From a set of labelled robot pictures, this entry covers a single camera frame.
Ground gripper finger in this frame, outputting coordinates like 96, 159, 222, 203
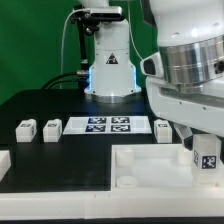
174, 123, 193, 150

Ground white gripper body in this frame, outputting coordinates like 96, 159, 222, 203
146, 76, 224, 137

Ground white U-shaped fence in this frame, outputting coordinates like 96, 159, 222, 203
0, 145, 224, 222

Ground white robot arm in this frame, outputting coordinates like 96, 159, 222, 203
79, 0, 224, 141

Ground black cables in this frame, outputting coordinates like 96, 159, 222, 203
41, 71, 91, 90

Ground white cable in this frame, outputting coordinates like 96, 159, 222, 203
59, 8, 88, 90

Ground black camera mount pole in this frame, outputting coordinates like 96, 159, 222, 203
70, 12, 99, 90

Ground white square tabletop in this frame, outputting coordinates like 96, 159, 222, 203
111, 144, 224, 189

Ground white marker base plate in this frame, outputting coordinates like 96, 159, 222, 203
63, 116, 152, 135

